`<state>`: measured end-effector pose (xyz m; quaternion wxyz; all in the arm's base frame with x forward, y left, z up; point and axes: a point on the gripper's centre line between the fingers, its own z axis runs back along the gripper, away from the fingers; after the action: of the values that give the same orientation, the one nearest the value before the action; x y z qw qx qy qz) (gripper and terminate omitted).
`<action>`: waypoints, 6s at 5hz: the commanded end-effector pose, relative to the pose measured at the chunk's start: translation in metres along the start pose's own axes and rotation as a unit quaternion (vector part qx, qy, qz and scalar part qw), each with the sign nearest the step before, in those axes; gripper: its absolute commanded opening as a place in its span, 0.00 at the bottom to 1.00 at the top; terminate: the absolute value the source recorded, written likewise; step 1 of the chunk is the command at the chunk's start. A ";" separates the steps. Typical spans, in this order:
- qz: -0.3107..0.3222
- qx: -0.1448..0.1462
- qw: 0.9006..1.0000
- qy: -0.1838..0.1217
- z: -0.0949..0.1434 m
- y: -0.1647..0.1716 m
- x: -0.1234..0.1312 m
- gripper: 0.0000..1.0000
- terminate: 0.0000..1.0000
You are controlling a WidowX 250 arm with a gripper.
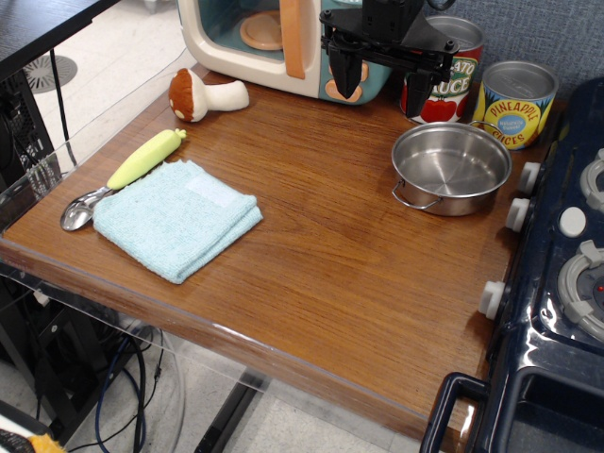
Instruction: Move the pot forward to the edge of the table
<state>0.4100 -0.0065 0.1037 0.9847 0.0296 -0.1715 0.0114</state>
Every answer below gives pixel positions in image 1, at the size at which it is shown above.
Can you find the white stove knob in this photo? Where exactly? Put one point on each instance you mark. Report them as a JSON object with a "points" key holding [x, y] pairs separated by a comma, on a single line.
{"points": [[517, 214], [528, 177], [491, 298]]}

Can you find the plush mushroom toy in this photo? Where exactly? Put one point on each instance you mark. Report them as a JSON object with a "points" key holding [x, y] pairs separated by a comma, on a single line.
{"points": [[190, 99]]}

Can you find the spoon with green handle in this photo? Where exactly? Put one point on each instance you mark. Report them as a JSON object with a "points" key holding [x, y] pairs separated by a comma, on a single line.
{"points": [[79, 212]]}

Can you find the dark blue toy stove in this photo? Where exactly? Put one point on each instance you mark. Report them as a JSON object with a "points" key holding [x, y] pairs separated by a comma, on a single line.
{"points": [[544, 388]]}

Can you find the black table leg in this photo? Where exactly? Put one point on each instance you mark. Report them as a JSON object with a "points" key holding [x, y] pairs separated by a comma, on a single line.
{"points": [[231, 413]]}

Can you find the black computer tower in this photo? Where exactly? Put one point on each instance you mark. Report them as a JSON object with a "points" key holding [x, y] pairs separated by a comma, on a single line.
{"points": [[24, 138]]}

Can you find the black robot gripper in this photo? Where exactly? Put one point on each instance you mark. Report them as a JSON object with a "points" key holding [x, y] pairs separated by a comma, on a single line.
{"points": [[394, 34]]}

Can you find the light blue folded cloth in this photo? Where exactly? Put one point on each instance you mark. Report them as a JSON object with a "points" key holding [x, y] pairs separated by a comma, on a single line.
{"points": [[176, 220]]}

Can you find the toy microwave oven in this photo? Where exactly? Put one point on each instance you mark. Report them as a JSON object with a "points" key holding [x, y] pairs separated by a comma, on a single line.
{"points": [[276, 44]]}

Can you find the pineapple slices can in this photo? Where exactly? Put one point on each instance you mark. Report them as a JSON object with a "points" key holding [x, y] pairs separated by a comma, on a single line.
{"points": [[514, 101]]}

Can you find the stainless steel pot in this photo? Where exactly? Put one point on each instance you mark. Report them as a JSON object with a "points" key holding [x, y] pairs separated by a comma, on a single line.
{"points": [[450, 169]]}

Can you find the black desk on left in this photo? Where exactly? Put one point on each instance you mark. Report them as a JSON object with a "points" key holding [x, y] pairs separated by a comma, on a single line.
{"points": [[29, 29]]}

